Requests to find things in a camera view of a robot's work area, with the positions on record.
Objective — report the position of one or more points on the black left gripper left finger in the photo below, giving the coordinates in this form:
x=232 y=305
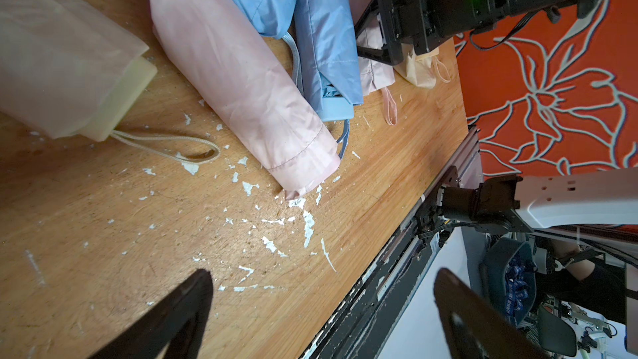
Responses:
x=175 y=326

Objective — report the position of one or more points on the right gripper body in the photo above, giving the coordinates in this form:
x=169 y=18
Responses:
x=425 y=24

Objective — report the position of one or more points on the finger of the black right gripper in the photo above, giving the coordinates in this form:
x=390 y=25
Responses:
x=374 y=47

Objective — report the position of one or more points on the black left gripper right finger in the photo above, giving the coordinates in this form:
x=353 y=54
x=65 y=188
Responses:
x=472 y=328

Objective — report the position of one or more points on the cream sleeved umbrella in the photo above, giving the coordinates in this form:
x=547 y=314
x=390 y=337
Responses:
x=69 y=70

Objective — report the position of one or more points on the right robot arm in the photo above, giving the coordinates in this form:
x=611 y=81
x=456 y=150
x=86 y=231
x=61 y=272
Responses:
x=554 y=82

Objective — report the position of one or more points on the pink sleeved umbrella long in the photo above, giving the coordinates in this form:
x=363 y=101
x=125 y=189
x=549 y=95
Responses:
x=214 y=45

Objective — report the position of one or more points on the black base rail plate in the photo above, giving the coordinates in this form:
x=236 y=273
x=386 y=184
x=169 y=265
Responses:
x=390 y=311

